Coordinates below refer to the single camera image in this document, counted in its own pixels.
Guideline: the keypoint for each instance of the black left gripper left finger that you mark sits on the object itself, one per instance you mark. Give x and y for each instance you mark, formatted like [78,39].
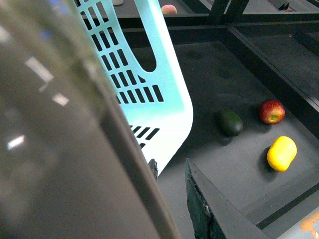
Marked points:
[70,167]

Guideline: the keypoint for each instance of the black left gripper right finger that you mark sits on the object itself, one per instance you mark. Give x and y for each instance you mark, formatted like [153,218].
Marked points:
[213,216]

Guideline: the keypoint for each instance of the yellow mango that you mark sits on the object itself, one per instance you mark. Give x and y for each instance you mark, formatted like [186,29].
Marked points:
[281,153]

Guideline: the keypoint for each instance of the light blue plastic basket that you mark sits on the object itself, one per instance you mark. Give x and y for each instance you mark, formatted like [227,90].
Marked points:
[156,104]

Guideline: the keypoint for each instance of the green avocado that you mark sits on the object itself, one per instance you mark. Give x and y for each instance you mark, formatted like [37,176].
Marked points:
[230,122]

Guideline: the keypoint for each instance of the red apple near tray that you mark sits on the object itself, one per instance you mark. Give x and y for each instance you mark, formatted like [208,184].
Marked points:
[271,112]

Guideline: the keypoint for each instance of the pale peach fruit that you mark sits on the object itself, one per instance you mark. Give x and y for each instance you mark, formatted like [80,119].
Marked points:
[168,9]

